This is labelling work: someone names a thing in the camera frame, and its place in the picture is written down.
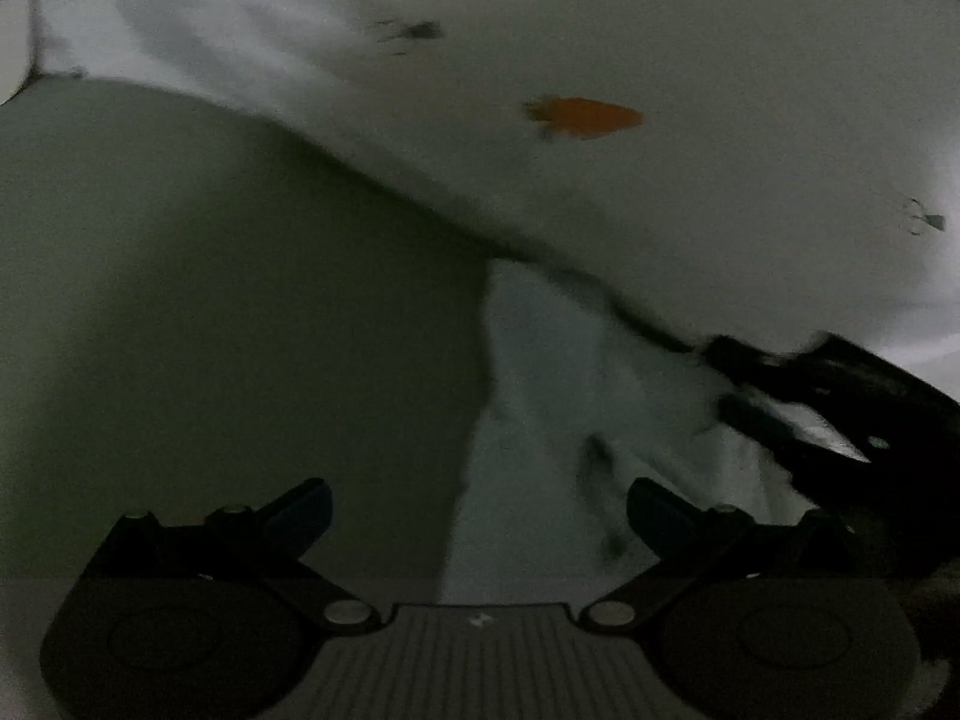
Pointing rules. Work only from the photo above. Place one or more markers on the white carrot print bedsheet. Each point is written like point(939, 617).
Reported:
point(765, 168)

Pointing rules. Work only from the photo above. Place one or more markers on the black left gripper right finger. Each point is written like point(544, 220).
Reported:
point(744, 620)

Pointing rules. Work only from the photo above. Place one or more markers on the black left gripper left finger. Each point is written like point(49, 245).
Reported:
point(217, 620)

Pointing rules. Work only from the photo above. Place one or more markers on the light blue garment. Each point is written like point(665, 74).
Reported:
point(580, 407)

